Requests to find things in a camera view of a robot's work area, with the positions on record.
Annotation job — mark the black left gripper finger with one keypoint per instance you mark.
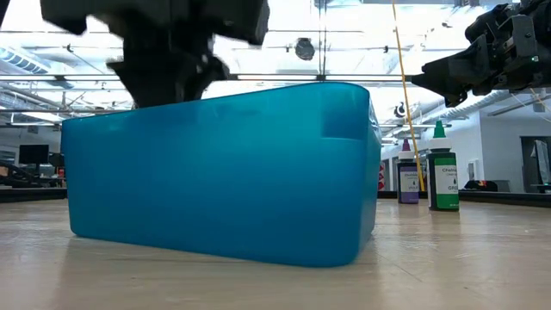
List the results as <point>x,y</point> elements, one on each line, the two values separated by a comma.
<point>146,84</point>
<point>193,77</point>

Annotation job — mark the teal plastic bin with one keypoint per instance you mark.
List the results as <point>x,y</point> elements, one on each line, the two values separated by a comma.
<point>215,181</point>

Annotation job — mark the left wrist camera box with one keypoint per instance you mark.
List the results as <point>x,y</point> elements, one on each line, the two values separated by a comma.
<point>241,19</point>

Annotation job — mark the small black monitor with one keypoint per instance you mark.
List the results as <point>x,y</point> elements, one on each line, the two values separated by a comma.
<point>33,154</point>

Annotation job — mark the black hanging hook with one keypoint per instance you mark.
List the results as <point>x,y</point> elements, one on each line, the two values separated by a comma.
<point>397,111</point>

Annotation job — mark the round black overhead fixture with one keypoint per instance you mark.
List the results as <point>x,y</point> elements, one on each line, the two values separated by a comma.
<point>305,48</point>

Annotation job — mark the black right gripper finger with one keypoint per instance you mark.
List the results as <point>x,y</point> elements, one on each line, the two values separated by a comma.
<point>455,98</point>
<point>456,71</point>

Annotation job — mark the red white striped panel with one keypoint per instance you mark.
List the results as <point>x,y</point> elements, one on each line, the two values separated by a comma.
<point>381,176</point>

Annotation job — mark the black aluminium table frame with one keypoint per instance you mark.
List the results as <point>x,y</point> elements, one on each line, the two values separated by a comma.
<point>503,198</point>

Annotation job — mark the large green food coloring bottle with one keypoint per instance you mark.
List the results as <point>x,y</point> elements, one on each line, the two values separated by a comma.
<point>443,181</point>

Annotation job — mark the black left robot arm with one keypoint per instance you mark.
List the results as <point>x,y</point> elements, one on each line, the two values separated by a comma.
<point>73,15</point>

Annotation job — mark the large purple food coloring bottle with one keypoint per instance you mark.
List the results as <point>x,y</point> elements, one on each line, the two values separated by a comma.
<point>408,181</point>

